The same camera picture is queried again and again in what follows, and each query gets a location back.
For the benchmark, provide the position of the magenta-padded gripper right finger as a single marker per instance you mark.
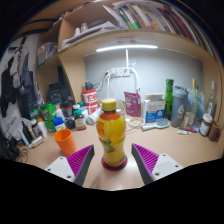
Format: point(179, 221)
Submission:
point(161, 165)

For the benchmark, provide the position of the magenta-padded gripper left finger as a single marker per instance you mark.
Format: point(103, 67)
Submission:
point(63, 166)

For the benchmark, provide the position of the yellow drink bottle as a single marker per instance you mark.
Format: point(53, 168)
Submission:
point(111, 133)

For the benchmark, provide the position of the orange plastic cup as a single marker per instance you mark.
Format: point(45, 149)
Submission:
point(65, 143)

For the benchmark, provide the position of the light blue hairbrush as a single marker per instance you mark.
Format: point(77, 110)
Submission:
point(161, 124)

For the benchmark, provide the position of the blue-capped white bottle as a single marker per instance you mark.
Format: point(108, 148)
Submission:
point(59, 125)

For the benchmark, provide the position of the green transparent plastic jar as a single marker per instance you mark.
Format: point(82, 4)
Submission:
point(50, 126)
point(46, 111)

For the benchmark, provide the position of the orange-capped white bottle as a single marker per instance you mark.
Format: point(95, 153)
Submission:
point(42, 128)

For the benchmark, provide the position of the green-capped brown bottle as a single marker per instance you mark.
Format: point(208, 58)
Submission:
point(80, 121)

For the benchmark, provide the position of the white and blue box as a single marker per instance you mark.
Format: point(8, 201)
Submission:
point(154, 110)

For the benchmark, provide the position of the brown jar with white lid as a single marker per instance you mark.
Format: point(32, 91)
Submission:
point(205, 126)

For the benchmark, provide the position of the white lying bottle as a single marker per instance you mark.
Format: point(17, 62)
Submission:
point(94, 115)

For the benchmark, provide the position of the brown ceramic mug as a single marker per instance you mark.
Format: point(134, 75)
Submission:
point(214, 131)

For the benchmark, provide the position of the magenta snack pouch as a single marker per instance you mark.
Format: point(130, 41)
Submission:
point(132, 105)

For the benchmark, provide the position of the tall green tube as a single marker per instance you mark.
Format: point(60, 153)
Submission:
point(169, 98)

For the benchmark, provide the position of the red and white canister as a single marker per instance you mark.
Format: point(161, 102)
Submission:
point(90, 100)

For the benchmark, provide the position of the black bag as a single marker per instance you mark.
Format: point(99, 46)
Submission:
point(58, 95)

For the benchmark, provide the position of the green glass bottle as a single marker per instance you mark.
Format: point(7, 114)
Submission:
point(197, 100)

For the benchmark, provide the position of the clear glass bottle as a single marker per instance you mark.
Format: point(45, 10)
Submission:
point(210, 103)

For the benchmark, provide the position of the hanging clothes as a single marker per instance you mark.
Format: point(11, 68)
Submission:
point(16, 80)

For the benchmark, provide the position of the white power strip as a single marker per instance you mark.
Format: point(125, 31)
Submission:
point(118, 71)

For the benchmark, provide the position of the wooden shelf unit with books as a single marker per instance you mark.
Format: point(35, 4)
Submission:
point(100, 33)

